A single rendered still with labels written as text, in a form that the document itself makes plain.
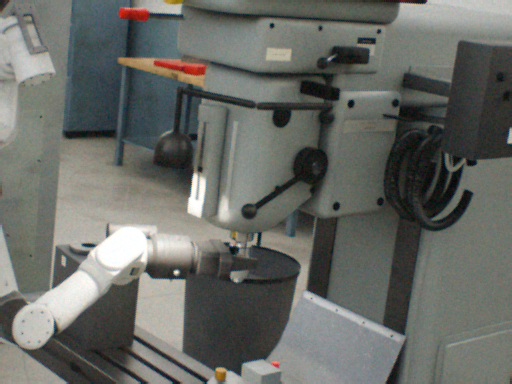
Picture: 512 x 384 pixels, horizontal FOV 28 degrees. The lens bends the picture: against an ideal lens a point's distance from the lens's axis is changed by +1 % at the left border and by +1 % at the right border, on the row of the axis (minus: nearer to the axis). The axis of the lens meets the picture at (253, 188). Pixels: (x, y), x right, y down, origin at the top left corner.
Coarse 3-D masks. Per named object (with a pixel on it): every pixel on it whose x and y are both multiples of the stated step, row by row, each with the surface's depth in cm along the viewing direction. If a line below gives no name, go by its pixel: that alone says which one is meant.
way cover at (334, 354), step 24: (336, 312) 235; (288, 336) 241; (312, 336) 237; (336, 336) 232; (360, 336) 228; (384, 336) 224; (288, 360) 238; (312, 360) 234; (336, 360) 230; (360, 360) 226; (384, 360) 222
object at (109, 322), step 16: (80, 240) 247; (64, 256) 242; (80, 256) 239; (64, 272) 242; (112, 288) 232; (128, 288) 235; (96, 304) 231; (112, 304) 233; (128, 304) 236; (80, 320) 235; (96, 320) 232; (112, 320) 234; (128, 320) 237; (80, 336) 235; (96, 336) 233; (112, 336) 236; (128, 336) 238
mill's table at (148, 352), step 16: (64, 336) 240; (144, 336) 246; (32, 352) 246; (48, 352) 240; (64, 352) 235; (80, 352) 232; (96, 352) 236; (112, 352) 234; (128, 352) 237; (144, 352) 236; (160, 352) 239; (176, 352) 238; (48, 368) 240; (64, 368) 235; (80, 368) 232; (96, 368) 225; (112, 368) 226; (128, 368) 227; (144, 368) 228; (160, 368) 229; (176, 368) 230; (192, 368) 231; (208, 368) 232
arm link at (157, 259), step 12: (108, 228) 198; (120, 228) 198; (144, 228) 200; (156, 228) 201; (156, 240) 196; (168, 240) 197; (144, 252) 195; (156, 252) 195; (168, 252) 196; (132, 264) 194; (144, 264) 195; (156, 264) 195; (168, 264) 196; (120, 276) 198; (132, 276) 198; (156, 276) 197
